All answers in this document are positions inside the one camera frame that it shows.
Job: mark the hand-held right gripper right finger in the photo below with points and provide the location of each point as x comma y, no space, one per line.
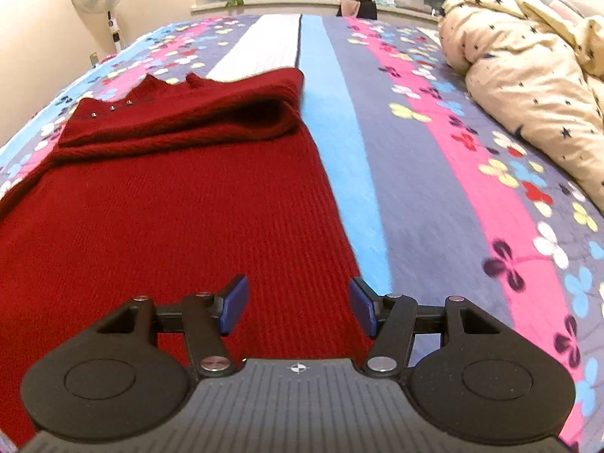
361,305

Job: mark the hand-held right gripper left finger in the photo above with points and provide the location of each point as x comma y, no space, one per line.
236,303

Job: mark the red knit sweater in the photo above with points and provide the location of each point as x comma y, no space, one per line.
165,207

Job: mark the floral striped bedsheet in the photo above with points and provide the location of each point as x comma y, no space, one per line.
424,174

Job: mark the cream star print quilt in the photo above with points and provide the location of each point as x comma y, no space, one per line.
524,71

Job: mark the black and pink bag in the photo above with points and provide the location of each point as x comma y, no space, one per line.
356,9

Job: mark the white windowsill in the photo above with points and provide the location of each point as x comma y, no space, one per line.
283,5

